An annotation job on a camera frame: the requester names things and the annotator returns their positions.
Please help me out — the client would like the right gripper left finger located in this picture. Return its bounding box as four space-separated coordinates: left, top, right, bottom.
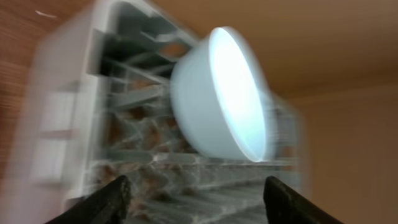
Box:
46 175 131 224

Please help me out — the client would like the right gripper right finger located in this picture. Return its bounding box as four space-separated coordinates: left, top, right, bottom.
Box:
263 176 342 224

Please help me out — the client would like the light blue bowl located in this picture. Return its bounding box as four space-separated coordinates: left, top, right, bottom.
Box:
170 27 276 162

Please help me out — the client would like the grey dishwasher rack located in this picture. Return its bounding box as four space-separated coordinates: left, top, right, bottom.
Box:
0 0 308 224

